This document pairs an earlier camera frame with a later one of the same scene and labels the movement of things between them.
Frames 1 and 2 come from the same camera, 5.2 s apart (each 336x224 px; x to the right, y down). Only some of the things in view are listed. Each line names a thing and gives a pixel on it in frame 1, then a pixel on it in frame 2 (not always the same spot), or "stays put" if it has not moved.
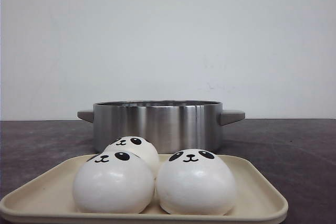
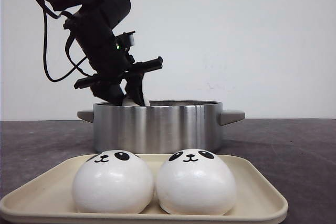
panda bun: (139, 146) -> (128, 101)
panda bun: (114, 182) stays put
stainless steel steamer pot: (171, 125) stays put
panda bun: (196, 182) stays put
